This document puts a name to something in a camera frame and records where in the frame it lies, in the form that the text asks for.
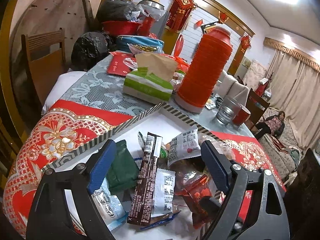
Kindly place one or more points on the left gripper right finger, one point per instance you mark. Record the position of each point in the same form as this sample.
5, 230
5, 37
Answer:
253, 207

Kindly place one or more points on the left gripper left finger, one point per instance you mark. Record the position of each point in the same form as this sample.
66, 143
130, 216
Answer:
49, 216

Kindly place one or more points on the blue white snack packet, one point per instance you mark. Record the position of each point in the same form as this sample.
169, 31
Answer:
109, 207

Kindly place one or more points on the red transparent candy bag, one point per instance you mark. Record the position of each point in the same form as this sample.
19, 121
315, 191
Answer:
192, 193

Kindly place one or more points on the dark green snack packet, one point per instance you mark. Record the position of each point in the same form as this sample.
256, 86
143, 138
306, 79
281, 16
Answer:
123, 173

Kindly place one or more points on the brown chocolate bar packet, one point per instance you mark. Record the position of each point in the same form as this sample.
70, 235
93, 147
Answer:
142, 203

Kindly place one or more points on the sofa with floral cover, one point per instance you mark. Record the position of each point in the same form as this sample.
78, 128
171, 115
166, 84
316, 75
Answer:
283, 151

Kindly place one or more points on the seated person on sofa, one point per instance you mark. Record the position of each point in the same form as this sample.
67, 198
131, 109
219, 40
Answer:
273, 125

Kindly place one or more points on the red mug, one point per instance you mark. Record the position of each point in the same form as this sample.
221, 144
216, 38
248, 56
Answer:
242, 116

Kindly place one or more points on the striped white shallow box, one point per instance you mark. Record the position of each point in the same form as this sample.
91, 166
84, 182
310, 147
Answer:
181, 141

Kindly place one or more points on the wooden chair right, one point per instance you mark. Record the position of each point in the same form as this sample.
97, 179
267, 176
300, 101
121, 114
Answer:
257, 107

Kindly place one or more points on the wooden chair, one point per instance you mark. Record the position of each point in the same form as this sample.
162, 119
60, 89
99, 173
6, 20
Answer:
257, 107
45, 59

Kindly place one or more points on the clear drinking glass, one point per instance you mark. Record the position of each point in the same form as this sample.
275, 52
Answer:
228, 110

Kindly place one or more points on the grey garment on chair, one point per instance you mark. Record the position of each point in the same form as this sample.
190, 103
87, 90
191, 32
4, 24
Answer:
231, 87

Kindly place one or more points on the beige curtain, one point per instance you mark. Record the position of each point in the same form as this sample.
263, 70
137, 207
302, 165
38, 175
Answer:
295, 90

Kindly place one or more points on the wooden chair left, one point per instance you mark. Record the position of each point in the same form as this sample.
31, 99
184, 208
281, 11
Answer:
45, 59

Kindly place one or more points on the red thermos flask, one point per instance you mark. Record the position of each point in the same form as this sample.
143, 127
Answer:
205, 69

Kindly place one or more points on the green tissue pack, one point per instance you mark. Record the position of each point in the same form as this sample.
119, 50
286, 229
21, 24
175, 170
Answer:
150, 81

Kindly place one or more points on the black garbage bag lower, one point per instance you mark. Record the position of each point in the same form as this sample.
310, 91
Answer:
90, 48

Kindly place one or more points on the black garbage bag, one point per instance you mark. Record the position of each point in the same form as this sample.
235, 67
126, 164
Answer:
90, 48
117, 10

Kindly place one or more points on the red basin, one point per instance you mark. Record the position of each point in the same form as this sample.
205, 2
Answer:
116, 28

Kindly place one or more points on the round wooden tabletop leaning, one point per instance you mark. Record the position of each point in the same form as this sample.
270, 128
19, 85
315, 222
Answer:
43, 16

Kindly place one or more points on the black garbage bag upper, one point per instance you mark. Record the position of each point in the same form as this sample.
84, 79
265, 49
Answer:
117, 10

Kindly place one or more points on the red chinese knot left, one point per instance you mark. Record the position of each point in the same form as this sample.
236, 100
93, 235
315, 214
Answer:
179, 14

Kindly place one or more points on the steel pot on fridge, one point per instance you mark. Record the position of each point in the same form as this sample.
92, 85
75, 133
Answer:
152, 3

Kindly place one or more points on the diamond fu wall decoration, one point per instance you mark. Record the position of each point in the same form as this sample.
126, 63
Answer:
206, 28

